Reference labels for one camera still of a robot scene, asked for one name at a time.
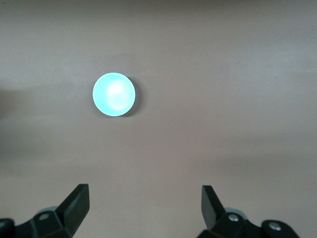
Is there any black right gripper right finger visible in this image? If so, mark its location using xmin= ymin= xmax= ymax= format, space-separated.
xmin=200 ymin=185 xmax=263 ymax=238

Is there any blue bowl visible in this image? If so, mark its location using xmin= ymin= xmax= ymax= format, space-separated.
xmin=92 ymin=72 xmax=136 ymax=117

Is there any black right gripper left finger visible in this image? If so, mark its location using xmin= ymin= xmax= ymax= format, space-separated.
xmin=14 ymin=184 xmax=90 ymax=238

